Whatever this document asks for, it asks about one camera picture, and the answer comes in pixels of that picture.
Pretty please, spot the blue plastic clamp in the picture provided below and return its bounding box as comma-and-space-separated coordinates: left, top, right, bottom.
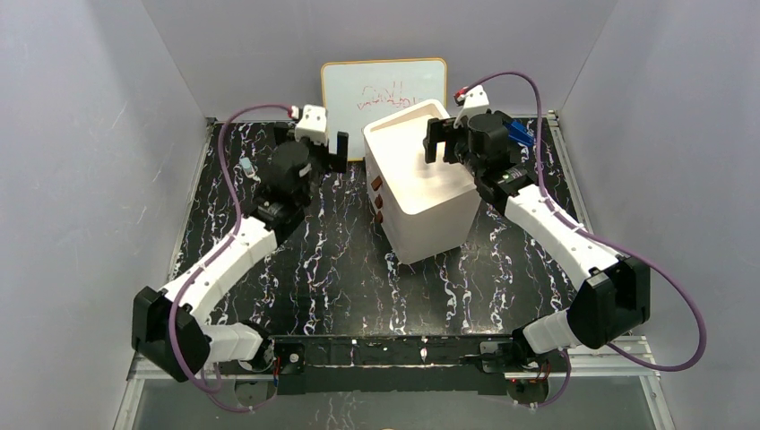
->
505, 119, 535, 148

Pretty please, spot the brown leather drawer pull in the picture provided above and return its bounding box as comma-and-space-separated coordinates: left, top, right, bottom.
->
370, 176, 383, 192

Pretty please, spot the small light blue eraser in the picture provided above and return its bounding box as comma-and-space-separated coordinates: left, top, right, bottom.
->
238, 157, 256, 179

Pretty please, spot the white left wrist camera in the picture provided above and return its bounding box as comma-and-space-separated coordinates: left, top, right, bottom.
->
289, 104, 329, 147

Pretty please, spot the white drawer organizer box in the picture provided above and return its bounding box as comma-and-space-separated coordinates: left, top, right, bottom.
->
363, 99, 481, 264

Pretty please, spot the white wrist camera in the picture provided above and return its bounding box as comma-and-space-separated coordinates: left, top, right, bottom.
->
289, 104, 329, 147
453, 85, 490, 128

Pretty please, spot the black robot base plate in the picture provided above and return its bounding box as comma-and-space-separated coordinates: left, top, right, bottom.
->
216, 335, 571, 405

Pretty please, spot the aluminium rail frame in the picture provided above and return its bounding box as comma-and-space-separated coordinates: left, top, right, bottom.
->
115, 335, 675, 429

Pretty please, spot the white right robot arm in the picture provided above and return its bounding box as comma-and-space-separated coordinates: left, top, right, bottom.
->
423, 110, 651, 363

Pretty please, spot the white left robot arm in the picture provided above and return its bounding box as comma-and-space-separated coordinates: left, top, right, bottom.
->
132, 127, 350, 383

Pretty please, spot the yellow framed whiteboard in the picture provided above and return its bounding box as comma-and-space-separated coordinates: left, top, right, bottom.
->
321, 57, 447, 161

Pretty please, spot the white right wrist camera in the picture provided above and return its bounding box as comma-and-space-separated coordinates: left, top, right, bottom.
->
453, 85, 490, 128

